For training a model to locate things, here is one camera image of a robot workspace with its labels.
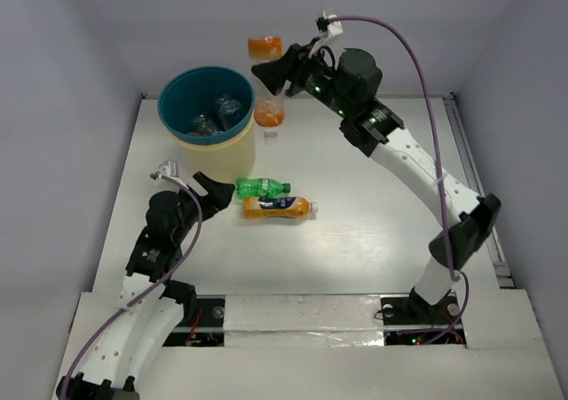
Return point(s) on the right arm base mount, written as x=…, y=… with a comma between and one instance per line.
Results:
x=408, y=320

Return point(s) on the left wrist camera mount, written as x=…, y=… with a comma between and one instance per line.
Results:
x=168, y=172

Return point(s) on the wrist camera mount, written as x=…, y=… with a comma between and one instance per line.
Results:
x=168, y=172
x=329, y=31

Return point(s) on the orange bottle white label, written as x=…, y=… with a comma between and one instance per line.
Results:
x=269, y=107

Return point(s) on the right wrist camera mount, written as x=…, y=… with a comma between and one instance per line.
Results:
x=329, y=31

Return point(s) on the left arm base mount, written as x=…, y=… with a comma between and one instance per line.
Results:
x=205, y=330

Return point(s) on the clear bottle white cap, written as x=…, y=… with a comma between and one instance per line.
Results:
x=203, y=126

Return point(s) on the aluminium rail right edge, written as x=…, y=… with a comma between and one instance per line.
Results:
x=492, y=242

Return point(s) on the silver taped front rail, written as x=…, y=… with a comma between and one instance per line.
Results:
x=302, y=321

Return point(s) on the clear bottle blue label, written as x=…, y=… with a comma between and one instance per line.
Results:
x=229, y=111

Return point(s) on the yellow bottle blue label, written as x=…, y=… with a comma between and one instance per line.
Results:
x=283, y=207

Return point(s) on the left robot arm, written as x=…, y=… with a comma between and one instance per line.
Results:
x=150, y=303

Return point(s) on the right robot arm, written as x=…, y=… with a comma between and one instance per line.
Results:
x=465, y=216

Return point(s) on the green plastic bottle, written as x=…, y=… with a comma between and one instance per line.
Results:
x=261, y=187

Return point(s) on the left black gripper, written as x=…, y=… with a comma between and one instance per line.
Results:
x=203, y=201

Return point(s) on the teal and cream bin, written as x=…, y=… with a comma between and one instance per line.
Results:
x=231, y=154

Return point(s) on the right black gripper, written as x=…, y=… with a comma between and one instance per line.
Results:
x=276, y=72

